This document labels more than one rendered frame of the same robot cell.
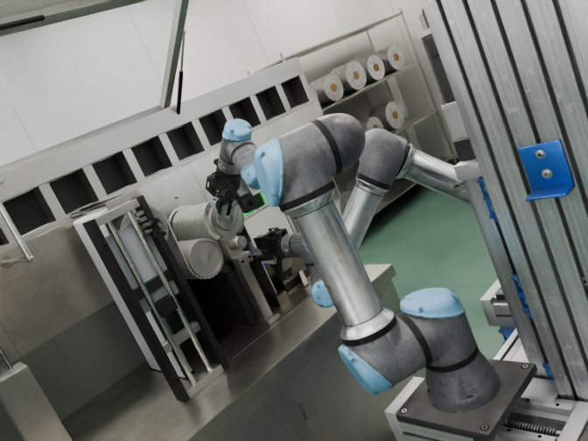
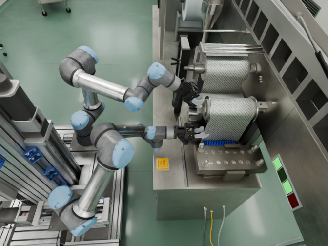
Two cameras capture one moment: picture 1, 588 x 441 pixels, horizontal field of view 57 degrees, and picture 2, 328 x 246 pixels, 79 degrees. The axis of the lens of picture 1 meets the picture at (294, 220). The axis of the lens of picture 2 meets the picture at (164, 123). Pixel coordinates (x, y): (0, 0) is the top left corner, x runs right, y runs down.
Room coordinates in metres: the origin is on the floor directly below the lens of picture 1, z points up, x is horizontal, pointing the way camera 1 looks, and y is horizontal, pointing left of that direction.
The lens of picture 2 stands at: (1.90, -0.56, 2.06)
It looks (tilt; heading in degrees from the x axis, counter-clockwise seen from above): 52 degrees down; 122
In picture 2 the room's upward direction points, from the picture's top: 4 degrees clockwise
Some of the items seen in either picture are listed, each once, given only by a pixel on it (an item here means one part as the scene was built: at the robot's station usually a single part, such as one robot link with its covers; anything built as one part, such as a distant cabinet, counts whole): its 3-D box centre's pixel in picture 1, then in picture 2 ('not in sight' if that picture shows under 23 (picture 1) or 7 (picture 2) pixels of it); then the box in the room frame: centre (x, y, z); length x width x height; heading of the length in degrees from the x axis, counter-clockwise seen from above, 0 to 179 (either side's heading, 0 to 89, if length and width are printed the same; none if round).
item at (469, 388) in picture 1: (456, 369); (86, 133); (1.03, -0.18, 0.87); 0.15 x 0.15 x 0.10
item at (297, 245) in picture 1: (311, 244); (156, 133); (1.52, -0.02, 1.11); 0.11 x 0.08 x 0.09; 37
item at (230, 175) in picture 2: not in sight; (233, 176); (2.01, 0.09, 0.97); 0.10 x 0.03 x 0.11; 37
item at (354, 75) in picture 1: (363, 125); not in sight; (5.54, -1.04, 0.93); 1.83 x 0.53 x 1.85; 127
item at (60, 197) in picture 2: not in sight; (63, 200); (1.34, -0.57, 0.98); 0.13 x 0.12 x 0.14; 174
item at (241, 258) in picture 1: (249, 278); (192, 125); (1.65, 0.20, 1.05); 0.06 x 0.05 x 0.31; 37
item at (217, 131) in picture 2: (236, 249); (223, 132); (1.84, 0.22, 1.11); 0.23 x 0.01 x 0.18; 37
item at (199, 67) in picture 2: not in sight; (198, 68); (1.54, 0.38, 1.34); 0.06 x 0.06 x 0.06; 37
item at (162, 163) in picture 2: not in sight; (162, 163); (1.62, -0.07, 0.91); 0.07 x 0.07 x 0.02; 37
